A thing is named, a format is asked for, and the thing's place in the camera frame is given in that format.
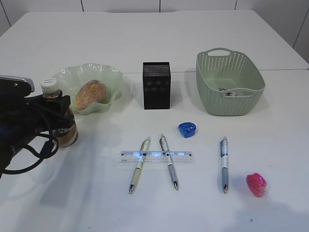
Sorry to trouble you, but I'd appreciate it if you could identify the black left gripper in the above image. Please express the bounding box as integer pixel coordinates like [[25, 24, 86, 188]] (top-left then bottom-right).
[[0, 94, 71, 175]]

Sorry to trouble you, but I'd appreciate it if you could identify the brown Nescafe coffee bottle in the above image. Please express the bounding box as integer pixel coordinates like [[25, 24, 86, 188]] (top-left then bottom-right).
[[41, 78, 78, 147]]

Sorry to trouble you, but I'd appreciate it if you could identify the sugared bread roll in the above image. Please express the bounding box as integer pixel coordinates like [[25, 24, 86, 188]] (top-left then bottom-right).
[[73, 80, 107, 110]]

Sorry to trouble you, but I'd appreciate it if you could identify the blue pencil sharpener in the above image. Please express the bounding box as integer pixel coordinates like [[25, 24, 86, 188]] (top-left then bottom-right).
[[178, 122, 197, 138]]

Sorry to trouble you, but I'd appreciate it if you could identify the pink paper ball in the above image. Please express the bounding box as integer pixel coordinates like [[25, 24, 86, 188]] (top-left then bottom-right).
[[219, 87, 237, 97]]

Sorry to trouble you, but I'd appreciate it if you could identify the pink pencil sharpener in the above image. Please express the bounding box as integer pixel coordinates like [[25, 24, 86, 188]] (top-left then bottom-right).
[[246, 173, 267, 197]]

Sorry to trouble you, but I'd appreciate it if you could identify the green wavy glass plate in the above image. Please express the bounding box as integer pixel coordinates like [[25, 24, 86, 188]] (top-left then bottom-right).
[[53, 63, 124, 115]]

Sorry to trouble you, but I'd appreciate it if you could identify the cream grip pen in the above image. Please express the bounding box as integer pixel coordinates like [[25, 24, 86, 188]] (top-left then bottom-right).
[[129, 136, 151, 194]]

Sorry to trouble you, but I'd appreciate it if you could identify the black mesh pen holder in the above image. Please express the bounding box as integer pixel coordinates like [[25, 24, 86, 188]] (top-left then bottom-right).
[[142, 62, 171, 110]]

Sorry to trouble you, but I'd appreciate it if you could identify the grey grip pen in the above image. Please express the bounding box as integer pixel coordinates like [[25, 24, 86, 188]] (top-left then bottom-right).
[[159, 134, 179, 190]]

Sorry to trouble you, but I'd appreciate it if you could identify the blue grip pen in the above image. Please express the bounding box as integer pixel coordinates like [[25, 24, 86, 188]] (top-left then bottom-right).
[[220, 136, 229, 194]]

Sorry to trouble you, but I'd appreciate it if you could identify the green woven plastic basket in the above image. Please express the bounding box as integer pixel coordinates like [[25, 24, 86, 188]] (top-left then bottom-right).
[[196, 48, 266, 116]]

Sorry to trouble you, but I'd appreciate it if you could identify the clear plastic ruler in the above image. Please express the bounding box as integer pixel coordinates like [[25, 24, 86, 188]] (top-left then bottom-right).
[[118, 151, 194, 163]]

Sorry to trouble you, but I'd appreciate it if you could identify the black cable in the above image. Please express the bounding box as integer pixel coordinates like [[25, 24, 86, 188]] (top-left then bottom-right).
[[2, 96, 74, 175]]

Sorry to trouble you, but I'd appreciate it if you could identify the wrist camera on blue bracket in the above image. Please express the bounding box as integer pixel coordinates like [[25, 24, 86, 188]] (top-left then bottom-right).
[[0, 75, 35, 97]]

